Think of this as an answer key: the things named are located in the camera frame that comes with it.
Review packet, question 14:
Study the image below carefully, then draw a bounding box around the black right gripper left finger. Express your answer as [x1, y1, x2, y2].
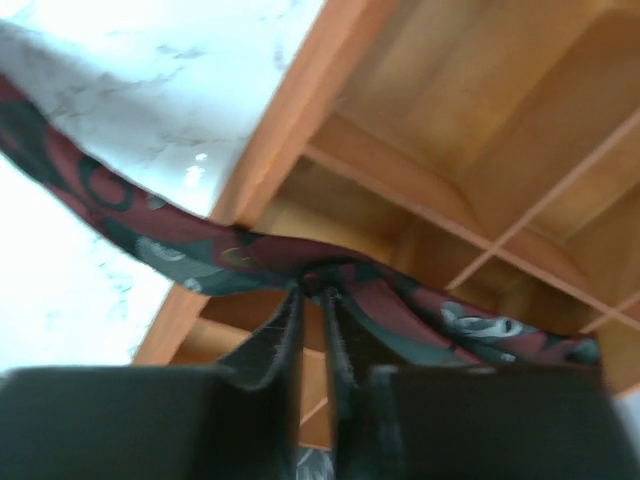
[1, 288, 303, 479]

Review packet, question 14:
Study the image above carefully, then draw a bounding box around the dark red patterned tie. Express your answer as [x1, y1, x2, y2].
[1, 80, 600, 366]

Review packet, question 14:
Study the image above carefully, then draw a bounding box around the dark rolled tie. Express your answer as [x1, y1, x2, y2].
[296, 447, 335, 480]

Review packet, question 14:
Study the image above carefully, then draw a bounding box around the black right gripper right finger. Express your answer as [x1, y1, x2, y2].
[322, 292, 623, 479]

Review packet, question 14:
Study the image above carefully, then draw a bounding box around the brown compartment tray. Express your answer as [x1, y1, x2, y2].
[132, 0, 640, 449]

